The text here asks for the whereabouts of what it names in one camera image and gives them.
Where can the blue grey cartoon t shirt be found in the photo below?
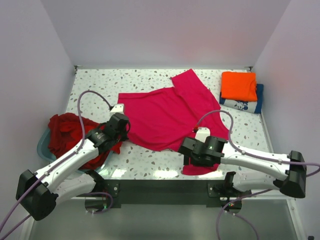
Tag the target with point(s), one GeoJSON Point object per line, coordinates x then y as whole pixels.
{"type": "Point", "coordinates": [253, 107]}

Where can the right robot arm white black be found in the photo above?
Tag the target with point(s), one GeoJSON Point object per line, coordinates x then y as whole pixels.
{"type": "Point", "coordinates": [285, 173]}

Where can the black metal base frame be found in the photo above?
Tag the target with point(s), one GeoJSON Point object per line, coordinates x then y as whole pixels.
{"type": "Point", "coordinates": [210, 193]}

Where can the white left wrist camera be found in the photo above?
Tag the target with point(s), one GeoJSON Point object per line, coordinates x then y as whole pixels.
{"type": "Point", "coordinates": [117, 108]}

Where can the pink t shirt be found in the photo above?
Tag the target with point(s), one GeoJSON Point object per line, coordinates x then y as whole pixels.
{"type": "Point", "coordinates": [162, 118]}

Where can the teal plastic basket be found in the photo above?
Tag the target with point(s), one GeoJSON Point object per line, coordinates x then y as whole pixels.
{"type": "Point", "coordinates": [44, 152]}

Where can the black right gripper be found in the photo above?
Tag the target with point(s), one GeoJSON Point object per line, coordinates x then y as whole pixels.
{"type": "Point", "coordinates": [195, 162]}

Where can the orange folded t shirt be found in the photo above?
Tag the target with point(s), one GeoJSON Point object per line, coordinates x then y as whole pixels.
{"type": "Point", "coordinates": [239, 86]}

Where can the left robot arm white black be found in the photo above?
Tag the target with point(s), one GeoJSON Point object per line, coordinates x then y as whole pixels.
{"type": "Point", "coordinates": [39, 192]}

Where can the red t shirt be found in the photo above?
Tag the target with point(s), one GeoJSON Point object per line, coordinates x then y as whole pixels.
{"type": "Point", "coordinates": [66, 132]}

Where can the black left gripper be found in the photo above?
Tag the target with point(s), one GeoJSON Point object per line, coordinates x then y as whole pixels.
{"type": "Point", "coordinates": [124, 135]}

